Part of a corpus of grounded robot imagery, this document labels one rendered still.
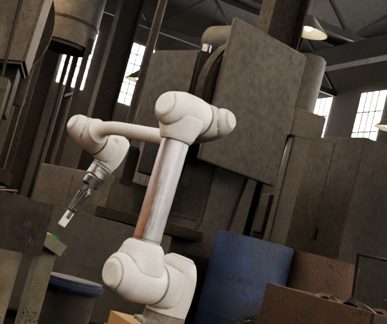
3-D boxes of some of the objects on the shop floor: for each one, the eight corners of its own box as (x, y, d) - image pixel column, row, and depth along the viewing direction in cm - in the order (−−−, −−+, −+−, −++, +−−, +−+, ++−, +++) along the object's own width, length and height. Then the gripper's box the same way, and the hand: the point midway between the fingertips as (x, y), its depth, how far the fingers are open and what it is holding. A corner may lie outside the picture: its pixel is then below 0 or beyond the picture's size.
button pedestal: (-5, 383, 315) (38, 230, 321) (-14, 369, 337) (26, 225, 343) (35, 390, 321) (76, 239, 327) (23, 375, 343) (62, 234, 349)
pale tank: (-25, 247, 1070) (65, -70, 1117) (-34, 240, 1154) (51, -54, 1201) (41, 262, 1104) (126, -46, 1151) (27, 254, 1189) (108, -32, 1235)
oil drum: (206, 360, 540) (238, 231, 550) (173, 342, 595) (204, 224, 604) (281, 375, 563) (311, 251, 572) (243, 357, 617) (271, 243, 627)
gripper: (83, 172, 340) (50, 218, 334) (91, 173, 328) (57, 221, 322) (97, 182, 342) (64, 229, 337) (106, 184, 330) (72, 231, 325)
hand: (66, 218), depth 330 cm, fingers closed
